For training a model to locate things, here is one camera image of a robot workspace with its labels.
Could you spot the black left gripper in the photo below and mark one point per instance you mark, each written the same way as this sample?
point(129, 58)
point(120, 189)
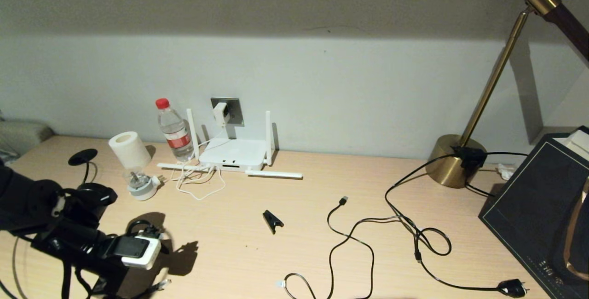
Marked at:
point(73, 244)

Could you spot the white power adapter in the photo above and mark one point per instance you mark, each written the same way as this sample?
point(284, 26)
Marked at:
point(221, 114)

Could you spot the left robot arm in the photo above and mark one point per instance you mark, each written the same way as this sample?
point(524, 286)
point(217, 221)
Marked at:
point(23, 198)

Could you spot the white router with antennas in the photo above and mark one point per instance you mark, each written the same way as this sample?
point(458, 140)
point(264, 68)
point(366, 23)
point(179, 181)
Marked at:
point(234, 152)

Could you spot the black desk grommet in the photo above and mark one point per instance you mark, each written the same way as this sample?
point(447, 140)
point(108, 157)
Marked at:
point(83, 157)

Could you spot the clear bottle red cap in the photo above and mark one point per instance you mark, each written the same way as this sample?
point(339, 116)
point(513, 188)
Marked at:
point(176, 133)

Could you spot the black clip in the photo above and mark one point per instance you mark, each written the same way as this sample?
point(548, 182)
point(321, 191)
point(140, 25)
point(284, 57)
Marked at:
point(271, 219)

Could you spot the grey cushion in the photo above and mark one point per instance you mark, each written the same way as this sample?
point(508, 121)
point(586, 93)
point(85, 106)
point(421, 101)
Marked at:
point(23, 133)

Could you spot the brass desk lamp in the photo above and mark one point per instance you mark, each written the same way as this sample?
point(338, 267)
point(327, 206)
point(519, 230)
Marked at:
point(453, 165)

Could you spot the black block on lamp base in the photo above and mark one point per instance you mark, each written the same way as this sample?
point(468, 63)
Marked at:
point(470, 157)

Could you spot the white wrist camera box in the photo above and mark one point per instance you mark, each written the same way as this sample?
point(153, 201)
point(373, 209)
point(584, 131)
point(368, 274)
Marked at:
point(138, 253)

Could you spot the grey wall socket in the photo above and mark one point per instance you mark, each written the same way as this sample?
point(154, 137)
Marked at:
point(235, 108)

